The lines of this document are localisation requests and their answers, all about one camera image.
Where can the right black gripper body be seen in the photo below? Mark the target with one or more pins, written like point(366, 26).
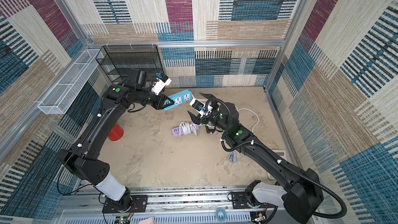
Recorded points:
point(203, 117)

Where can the purple power strip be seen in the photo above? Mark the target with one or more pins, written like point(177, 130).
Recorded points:
point(185, 128)

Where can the white mesh wall basket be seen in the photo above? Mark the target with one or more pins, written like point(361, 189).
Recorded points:
point(59, 99)

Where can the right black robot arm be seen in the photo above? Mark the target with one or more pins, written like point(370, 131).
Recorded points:
point(301, 191)

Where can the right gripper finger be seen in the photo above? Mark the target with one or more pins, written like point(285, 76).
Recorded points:
point(206, 97)
point(196, 119)

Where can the blue binder clip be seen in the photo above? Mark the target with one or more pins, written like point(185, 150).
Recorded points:
point(232, 157)

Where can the pink white calculator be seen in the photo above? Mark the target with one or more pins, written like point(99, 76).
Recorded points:
point(281, 153)

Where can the red pen cup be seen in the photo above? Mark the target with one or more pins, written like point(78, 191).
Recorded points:
point(116, 133)

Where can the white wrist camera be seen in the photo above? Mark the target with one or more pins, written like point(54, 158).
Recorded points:
point(161, 81)
point(200, 106)

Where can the aluminium front rail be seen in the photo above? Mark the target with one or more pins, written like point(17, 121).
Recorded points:
point(167, 205)

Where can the teal power strip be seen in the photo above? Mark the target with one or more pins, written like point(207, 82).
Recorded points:
point(180, 98)

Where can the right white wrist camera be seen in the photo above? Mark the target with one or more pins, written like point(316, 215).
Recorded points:
point(200, 106)

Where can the black power strip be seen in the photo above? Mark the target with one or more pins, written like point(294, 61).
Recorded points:
point(210, 129)

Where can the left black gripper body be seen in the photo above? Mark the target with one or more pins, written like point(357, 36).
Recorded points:
point(158, 102)

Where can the black wire shelf rack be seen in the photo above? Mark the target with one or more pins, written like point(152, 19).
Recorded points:
point(116, 61)

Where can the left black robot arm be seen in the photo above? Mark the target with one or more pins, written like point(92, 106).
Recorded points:
point(81, 159)

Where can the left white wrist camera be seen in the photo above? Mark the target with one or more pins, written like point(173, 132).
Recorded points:
point(161, 81)

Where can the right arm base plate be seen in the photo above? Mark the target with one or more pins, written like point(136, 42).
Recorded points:
point(241, 200)

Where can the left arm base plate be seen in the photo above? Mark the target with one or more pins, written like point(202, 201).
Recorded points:
point(136, 202)

